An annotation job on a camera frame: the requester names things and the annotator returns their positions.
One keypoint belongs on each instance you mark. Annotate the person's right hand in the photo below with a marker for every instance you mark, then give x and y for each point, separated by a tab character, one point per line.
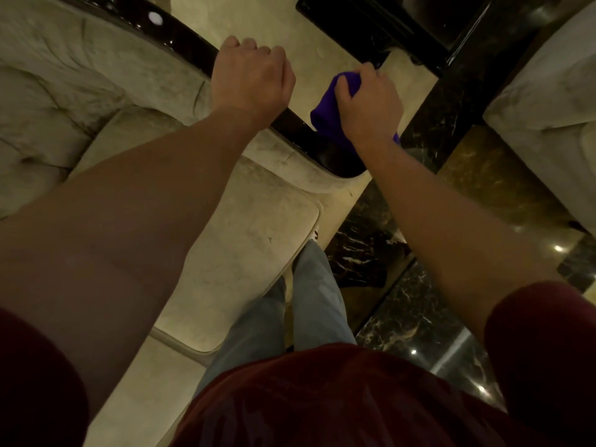
372	111

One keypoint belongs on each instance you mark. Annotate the person's left hand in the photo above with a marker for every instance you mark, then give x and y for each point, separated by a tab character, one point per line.
249	83

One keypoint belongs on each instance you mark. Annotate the person's right thumb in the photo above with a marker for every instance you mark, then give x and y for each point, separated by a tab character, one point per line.
342	90

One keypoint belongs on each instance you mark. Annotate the person's left fingers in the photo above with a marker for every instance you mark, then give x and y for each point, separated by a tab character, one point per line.
254	50

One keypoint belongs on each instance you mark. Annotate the purple cleaning cloth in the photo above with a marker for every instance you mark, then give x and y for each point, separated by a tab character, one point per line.
326	117

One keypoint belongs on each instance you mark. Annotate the person's left forearm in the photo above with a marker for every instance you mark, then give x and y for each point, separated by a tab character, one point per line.
153	195

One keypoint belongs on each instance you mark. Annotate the person's right forearm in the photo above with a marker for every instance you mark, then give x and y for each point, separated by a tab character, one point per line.
433	228

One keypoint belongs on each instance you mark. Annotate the glossy dark wood chair trim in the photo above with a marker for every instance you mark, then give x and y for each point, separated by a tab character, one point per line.
186	44

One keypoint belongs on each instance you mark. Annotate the glossy black table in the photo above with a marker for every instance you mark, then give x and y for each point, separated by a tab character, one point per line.
372	27

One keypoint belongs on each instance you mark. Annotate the beige seat cushion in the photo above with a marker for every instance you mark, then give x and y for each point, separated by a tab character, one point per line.
251	242

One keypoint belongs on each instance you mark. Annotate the beige velvet armchair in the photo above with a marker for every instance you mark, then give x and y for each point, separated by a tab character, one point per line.
549	107
56	88

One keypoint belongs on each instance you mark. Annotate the blue jeans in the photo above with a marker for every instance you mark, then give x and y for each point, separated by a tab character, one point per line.
316	302

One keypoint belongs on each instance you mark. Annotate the dark red shirt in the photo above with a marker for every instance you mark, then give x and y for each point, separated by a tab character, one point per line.
349	400

